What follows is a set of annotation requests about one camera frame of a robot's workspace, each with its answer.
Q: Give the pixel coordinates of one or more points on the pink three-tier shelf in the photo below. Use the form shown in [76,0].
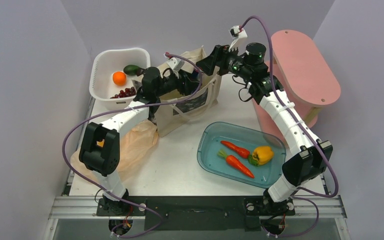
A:
[303,72]

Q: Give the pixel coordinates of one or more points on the yellow bell pepper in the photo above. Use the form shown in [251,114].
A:
[261,156]

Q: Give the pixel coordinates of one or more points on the aluminium frame rail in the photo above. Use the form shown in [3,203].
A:
[69,207]

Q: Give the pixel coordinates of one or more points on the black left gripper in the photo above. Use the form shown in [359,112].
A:
[185,84]

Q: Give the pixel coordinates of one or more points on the orange fruit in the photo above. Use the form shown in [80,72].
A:
[119,78]

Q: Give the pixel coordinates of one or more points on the orange carrot with greens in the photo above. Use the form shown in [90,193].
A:
[233,162]

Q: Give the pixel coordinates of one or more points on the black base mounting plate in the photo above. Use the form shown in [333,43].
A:
[196,213]

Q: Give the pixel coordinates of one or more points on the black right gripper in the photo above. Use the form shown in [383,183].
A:
[218,58]

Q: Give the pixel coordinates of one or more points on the teal plastic tray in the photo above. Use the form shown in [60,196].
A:
[211,143]

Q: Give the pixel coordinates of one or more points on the canvas tote bag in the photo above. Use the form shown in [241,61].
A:
[170,117]

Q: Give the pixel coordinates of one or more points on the red grape bunch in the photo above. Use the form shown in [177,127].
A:
[125,93]

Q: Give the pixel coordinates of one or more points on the white plastic basket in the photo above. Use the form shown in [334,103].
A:
[109,84]

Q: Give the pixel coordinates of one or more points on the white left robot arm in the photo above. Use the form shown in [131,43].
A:
[100,148]

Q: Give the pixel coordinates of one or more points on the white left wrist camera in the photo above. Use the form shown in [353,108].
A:
[174,64]

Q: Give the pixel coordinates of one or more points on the green avocado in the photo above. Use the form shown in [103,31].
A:
[130,69]

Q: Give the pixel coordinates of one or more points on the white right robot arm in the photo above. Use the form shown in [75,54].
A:
[310,154]

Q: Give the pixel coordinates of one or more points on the orange plastic grocery bag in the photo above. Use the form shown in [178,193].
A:
[135,147]

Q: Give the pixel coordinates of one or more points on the red chili pepper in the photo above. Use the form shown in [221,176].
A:
[242,152]

